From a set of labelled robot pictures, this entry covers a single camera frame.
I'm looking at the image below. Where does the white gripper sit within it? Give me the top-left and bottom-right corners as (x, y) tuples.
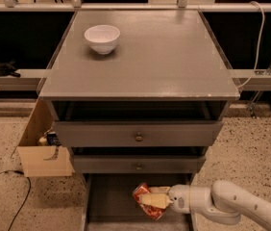
(139, 185), (190, 214)

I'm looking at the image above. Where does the red coke can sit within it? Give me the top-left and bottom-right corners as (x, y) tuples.
(133, 183), (165, 220)

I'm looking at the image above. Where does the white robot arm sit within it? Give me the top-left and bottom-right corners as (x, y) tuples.
(138, 180), (271, 231)

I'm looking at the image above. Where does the grey open bottom drawer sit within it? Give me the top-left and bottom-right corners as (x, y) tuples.
(80, 174), (197, 231)

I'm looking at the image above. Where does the grey middle drawer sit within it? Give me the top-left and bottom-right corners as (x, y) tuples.
(73, 155), (206, 173)

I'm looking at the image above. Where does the grey drawer cabinet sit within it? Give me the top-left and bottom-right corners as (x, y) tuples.
(38, 9), (241, 178)

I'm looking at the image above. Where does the grey top drawer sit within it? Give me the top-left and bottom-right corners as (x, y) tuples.
(54, 121), (223, 147)

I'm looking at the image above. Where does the wooden side box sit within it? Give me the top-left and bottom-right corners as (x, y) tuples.
(17, 100), (74, 177)

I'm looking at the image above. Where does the white ceramic bowl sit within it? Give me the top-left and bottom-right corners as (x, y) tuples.
(84, 25), (120, 55)

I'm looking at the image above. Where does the black floor cable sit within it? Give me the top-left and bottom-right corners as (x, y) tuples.
(0, 168), (33, 231)

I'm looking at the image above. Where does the white hanging cable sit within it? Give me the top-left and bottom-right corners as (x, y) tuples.
(236, 0), (267, 90)

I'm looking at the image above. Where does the grey metal rail frame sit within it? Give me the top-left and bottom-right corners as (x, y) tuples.
(0, 0), (271, 12)

